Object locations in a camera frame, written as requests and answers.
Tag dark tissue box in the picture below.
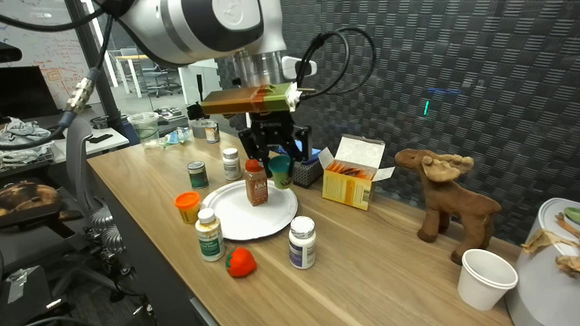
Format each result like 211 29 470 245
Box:
277 139 325 189

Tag small white pill bottle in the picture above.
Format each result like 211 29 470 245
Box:
222 148 243 181

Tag teal plastic cup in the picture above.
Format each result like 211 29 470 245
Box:
268 155 295 190

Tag grey crumpled cloth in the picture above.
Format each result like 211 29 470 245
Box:
0 116 54 170

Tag white round bin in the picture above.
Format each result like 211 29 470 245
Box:
505 197 580 326

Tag white paper cup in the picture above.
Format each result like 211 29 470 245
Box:
456 248 519 312

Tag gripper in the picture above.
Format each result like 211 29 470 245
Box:
238 111 313 178

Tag white desk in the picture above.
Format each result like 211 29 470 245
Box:
51 126 131 160

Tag red toy strawberry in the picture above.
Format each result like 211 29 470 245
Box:
225 246 258 278

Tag yellow tea box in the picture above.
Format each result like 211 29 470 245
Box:
318 134 396 211

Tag black cable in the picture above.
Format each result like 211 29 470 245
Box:
0 0 119 151

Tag white bottle green label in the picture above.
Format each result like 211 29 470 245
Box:
195 207 226 263

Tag crumpled clear plastic wrap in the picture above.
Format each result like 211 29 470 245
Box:
158 126 191 148

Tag grey tape roll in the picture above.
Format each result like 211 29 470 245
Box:
191 119 218 139

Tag white bottle purple label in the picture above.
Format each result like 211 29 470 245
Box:
288 216 317 270

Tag brown spice bottle orange cap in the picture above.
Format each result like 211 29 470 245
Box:
245 158 269 207

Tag black monitor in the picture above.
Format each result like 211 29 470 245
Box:
0 66 63 121

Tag yellow tub orange lid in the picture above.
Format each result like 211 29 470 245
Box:
174 191 201 225

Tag brown plush moose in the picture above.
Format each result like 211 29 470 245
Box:
394 148 503 266

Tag brown patterned bag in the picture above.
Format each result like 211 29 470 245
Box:
0 180 63 229

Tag white plate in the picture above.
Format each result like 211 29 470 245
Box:
200 178 299 241

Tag clear plastic cup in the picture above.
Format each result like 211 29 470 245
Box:
127 111 160 149

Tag round table white legs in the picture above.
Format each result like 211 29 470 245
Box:
111 53 151 98

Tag whiteboard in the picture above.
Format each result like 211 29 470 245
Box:
0 0 106 110

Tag small green tin can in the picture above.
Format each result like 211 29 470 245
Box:
187 161 210 190

